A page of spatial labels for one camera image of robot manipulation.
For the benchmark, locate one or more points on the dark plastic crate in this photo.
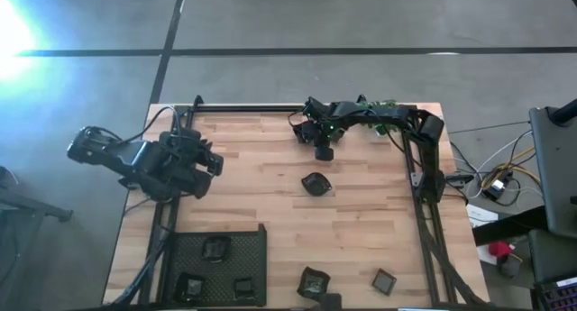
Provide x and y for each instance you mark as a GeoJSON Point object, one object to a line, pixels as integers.
{"type": "Point", "coordinates": [556, 297]}

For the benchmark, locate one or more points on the white paper sheet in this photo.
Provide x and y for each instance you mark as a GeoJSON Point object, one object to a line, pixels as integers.
{"type": "Point", "coordinates": [480, 215]}

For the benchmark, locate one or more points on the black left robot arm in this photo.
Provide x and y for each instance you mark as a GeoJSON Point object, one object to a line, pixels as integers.
{"type": "Point", "coordinates": [112, 155]}

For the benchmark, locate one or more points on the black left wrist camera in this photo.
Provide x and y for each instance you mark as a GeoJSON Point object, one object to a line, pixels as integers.
{"type": "Point", "coordinates": [216, 165]}

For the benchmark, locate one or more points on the grey round object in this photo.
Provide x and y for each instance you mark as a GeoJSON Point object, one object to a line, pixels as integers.
{"type": "Point", "coordinates": [509, 267]}

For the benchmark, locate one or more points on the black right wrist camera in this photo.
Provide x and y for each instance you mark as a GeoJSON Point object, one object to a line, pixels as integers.
{"type": "Point", "coordinates": [316, 107]}

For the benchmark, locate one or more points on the leaf shaped black plate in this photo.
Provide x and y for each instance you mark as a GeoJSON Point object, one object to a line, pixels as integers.
{"type": "Point", "coordinates": [316, 184]}

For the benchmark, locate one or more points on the dark equipment cart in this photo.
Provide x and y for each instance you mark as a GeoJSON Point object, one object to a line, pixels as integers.
{"type": "Point", "coordinates": [556, 167]}

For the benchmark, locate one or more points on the green plant in white pot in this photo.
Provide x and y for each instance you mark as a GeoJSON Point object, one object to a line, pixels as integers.
{"type": "Point", "coordinates": [382, 129]}

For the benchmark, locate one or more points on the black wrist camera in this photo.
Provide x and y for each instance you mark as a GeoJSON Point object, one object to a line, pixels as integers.
{"type": "Point", "coordinates": [216, 165]}
{"type": "Point", "coordinates": [316, 107]}

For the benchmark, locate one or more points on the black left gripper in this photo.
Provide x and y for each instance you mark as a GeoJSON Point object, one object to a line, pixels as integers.
{"type": "Point", "coordinates": [195, 151]}

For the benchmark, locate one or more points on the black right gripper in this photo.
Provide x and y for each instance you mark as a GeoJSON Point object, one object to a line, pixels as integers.
{"type": "Point", "coordinates": [323, 130]}

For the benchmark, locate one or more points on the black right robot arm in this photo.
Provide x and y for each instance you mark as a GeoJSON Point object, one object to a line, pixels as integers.
{"type": "Point", "coordinates": [387, 113]}

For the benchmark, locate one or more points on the large wavy black plate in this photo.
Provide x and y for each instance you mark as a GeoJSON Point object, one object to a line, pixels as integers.
{"type": "Point", "coordinates": [313, 284]}

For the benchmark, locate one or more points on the small white power adapter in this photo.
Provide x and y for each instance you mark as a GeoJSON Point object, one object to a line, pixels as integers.
{"type": "Point", "coordinates": [497, 188]}

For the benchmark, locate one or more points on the black seat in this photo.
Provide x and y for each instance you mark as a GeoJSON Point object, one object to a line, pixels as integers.
{"type": "Point", "coordinates": [552, 257]}

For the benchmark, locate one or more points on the black perforated metal tray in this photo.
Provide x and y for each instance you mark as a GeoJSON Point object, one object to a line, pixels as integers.
{"type": "Point", "coordinates": [252, 257]}

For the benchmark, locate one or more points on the black floor stand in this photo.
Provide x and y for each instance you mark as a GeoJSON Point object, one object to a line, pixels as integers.
{"type": "Point", "coordinates": [27, 205]}

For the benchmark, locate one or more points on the red round object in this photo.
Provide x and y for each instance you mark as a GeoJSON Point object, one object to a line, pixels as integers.
{"type": "Point", "coordinates": [500, 249]}

